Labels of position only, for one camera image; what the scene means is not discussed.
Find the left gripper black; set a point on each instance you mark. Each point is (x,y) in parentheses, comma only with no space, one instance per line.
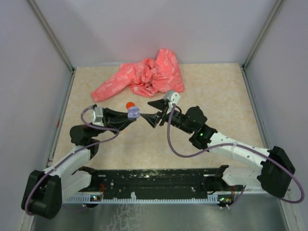
(116,120)

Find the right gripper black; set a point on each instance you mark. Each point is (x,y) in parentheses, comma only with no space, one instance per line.
(154,119)

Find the purple earbud charging case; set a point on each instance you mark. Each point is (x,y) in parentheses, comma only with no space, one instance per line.
(133,112)

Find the orange earbud charging case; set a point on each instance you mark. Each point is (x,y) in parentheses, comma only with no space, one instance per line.
(129,105)

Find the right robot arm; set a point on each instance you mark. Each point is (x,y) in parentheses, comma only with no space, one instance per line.
(269,169)

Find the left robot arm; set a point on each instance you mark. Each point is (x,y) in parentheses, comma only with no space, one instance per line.
(47,189)

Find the pink printed cloth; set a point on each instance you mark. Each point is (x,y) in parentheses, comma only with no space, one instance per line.
(145,78)

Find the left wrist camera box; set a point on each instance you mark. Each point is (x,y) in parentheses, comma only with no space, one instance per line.
(97,116)

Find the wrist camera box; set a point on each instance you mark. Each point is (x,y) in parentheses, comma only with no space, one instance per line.
(97,116)
(171,97)

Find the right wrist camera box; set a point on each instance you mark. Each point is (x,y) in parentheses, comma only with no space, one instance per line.
(171,97)

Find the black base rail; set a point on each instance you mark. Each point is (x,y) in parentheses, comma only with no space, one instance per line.
(151,184)

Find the white slotted cable duct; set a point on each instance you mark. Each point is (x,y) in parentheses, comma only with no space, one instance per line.
(94,199)

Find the left aluminium frame post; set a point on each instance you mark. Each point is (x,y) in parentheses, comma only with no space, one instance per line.
(50,34)

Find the aluminium frame post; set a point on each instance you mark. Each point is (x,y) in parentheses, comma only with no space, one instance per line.
(50,34)
(264,31)

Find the right aluminium frame post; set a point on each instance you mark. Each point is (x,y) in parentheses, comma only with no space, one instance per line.
(264,31)

